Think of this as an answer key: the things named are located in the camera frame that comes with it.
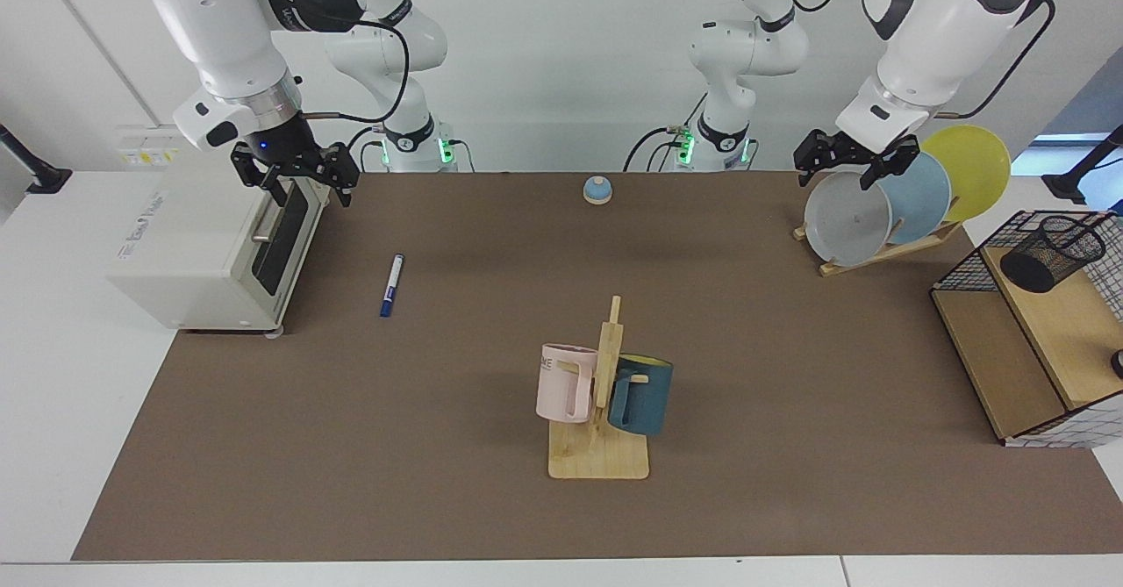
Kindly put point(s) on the blue and white marker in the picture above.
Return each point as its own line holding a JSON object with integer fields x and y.
{"x": 392, "y": 287}

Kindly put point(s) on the black mesh pen holder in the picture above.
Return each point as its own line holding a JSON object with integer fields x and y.
{"x": 1048, "y": 258}

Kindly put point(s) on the light blue plate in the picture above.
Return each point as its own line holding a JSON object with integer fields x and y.
{"x": 921, "y": 196}

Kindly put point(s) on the grey plate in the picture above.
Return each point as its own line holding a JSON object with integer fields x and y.
{"x": 844, "y": 218}

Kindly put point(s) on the wooden plate rack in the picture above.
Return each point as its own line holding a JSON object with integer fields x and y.
{"x": 886, "y": 252}

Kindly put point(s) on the pale toaster oven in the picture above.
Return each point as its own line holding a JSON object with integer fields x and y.
{"x": 202, "y": 245}

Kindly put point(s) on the yellow plate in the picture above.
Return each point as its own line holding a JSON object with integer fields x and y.
{"x": 974, "y": 166}

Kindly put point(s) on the small blue round thing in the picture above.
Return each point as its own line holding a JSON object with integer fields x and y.
{"x": 597, "y": 190}

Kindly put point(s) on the brown table cloth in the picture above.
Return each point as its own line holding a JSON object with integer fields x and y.
{"x": 439, "y": 394}

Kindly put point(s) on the dark blue cup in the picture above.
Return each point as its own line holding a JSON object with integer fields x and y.
{"x": 649, "y": 398}

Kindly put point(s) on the pink cup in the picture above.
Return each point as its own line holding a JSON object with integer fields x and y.
{"x": 561, "y": 385}

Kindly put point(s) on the small black round thing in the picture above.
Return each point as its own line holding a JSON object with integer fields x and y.
{"x": 1118, "y": 364}

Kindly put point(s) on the wooden cup stand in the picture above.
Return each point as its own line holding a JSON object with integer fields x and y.
{"x": 598, "y": 460}

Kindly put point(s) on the white wall socket panel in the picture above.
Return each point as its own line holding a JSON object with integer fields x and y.
{"x": 153, "y": 144}

